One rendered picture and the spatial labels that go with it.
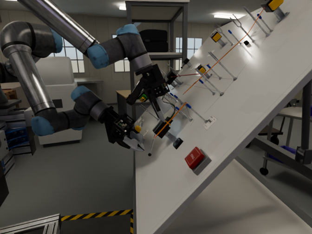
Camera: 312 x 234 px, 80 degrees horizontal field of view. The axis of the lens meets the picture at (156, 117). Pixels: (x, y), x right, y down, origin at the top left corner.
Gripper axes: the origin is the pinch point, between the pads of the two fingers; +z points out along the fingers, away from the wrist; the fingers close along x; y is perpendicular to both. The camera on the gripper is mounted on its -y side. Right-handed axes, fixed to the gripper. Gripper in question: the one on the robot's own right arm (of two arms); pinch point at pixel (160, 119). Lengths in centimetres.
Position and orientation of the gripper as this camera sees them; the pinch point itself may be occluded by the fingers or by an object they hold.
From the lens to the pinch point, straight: 73.6
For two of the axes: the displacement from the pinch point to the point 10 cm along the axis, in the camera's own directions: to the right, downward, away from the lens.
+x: -1.9, -1.7, 9.7
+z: 4.1, 8.8, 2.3
